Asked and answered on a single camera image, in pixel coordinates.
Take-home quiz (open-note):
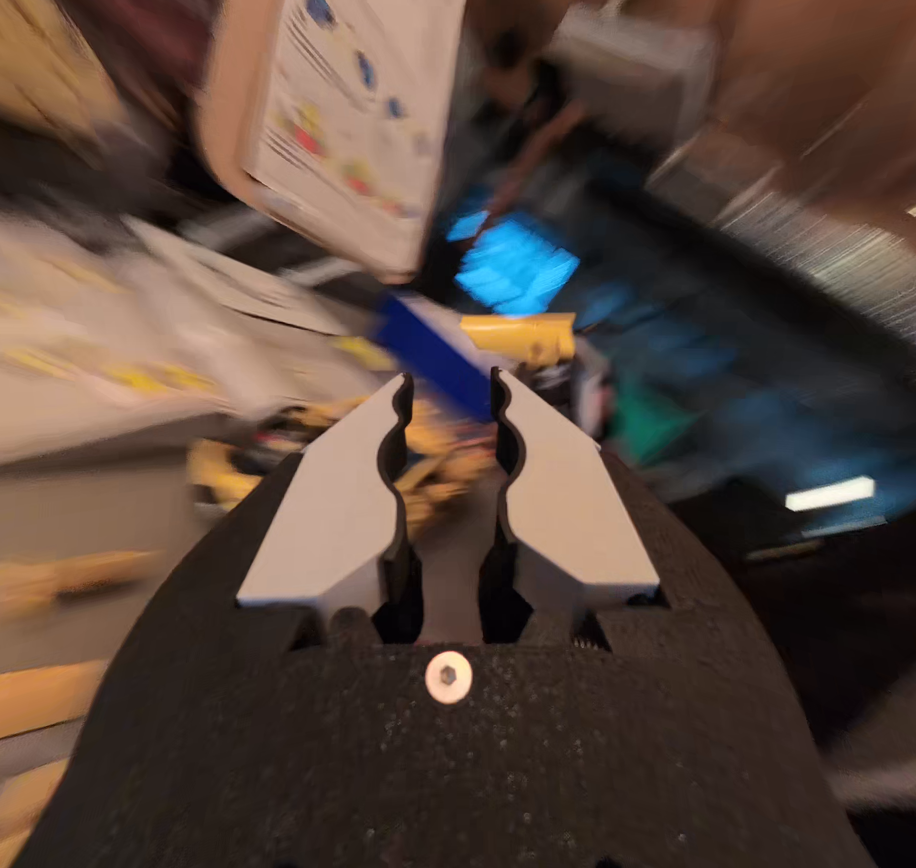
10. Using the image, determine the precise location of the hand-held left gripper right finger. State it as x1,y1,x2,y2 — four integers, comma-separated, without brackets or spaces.
479,367,661,643

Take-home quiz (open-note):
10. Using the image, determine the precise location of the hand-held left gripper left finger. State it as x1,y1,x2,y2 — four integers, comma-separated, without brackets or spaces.
236,373,425,645

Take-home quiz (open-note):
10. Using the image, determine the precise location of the yellow panel with red pins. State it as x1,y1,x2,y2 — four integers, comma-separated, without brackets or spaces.
460,312,578,369

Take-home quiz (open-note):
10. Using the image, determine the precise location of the grey desk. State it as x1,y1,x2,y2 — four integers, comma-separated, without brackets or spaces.
0,446,302,812

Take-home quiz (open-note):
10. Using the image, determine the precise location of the green box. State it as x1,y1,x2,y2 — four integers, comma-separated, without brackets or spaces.
614,373,700,470

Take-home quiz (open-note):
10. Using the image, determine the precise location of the yellow brick car model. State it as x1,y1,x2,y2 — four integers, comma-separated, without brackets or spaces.
185,394,503,520

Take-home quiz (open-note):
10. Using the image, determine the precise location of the blue plastic bin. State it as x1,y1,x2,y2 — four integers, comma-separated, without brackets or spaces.
374,294,503,423

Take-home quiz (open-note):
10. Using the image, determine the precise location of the paned window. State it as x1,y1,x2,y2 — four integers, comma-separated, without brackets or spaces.
446,208,582,315

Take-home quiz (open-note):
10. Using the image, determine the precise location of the instruction booklet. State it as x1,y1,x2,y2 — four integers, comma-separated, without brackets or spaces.
0,215,382,470

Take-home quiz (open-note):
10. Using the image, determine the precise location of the printed instruction sheet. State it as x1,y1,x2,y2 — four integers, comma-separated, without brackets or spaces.
242,0,471,276

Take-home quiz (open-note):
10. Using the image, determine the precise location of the grey ceiling heater unit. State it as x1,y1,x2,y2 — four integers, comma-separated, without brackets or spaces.
550,4,718,140

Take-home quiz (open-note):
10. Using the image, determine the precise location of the silver ventilation duct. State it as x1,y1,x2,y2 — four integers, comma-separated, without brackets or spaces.
714,194,916,326

